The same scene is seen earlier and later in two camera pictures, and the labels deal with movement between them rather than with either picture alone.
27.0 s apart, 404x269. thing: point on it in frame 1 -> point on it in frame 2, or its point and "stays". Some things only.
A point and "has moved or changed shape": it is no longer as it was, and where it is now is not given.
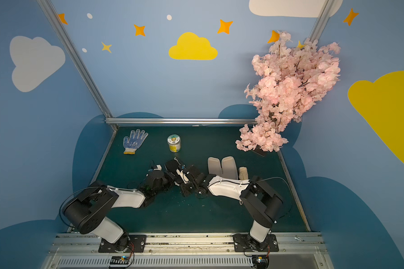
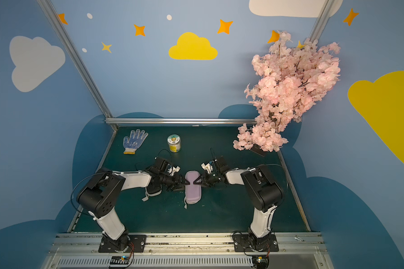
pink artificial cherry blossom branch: (289, 75) stays
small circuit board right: (260, 261) stays
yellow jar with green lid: (174, 141) stays
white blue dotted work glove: (135, 141) stays
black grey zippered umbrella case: (171, 167) has moved or changed shape
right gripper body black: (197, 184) -> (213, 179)
